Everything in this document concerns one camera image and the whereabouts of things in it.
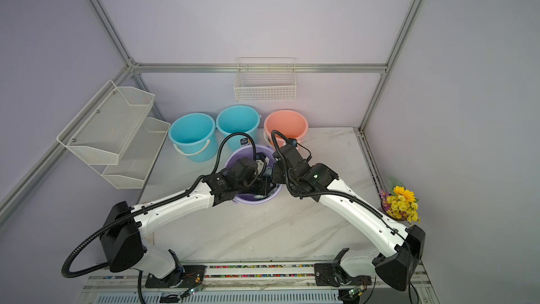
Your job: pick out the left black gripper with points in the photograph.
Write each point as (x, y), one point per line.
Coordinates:
(266, 190)

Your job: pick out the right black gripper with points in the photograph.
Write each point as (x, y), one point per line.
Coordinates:
(278, 174)

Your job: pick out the purple plastic bucket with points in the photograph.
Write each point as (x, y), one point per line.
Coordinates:
(249, 199)

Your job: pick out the pink plastic bucket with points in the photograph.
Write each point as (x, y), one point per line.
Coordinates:
(290, 123)

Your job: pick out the teal plastic bucket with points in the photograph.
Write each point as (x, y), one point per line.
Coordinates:
(239, 118)
(193, 136)

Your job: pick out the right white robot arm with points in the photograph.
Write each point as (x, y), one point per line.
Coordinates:
(400, 248)

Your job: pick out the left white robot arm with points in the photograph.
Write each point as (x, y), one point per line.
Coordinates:
(125, 246)

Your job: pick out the yellow artificial flower bouquet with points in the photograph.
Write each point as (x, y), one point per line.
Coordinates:
(400, 203)

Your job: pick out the white mesh two-tier shelf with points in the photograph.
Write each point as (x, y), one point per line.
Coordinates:
(116, 135)

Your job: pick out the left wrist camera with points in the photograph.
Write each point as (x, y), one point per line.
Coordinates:
(262, 162)

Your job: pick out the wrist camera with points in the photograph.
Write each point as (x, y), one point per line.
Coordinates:
(262, 162)
(292, 142)

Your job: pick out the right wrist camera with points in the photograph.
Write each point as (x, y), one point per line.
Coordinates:
(292, 142)

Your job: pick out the white wire wall basket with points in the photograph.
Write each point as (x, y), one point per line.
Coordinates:
(260, 79)

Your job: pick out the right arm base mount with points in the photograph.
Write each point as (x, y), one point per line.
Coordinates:
(344, 270)

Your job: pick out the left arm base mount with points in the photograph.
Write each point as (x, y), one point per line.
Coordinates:
(186, 277)

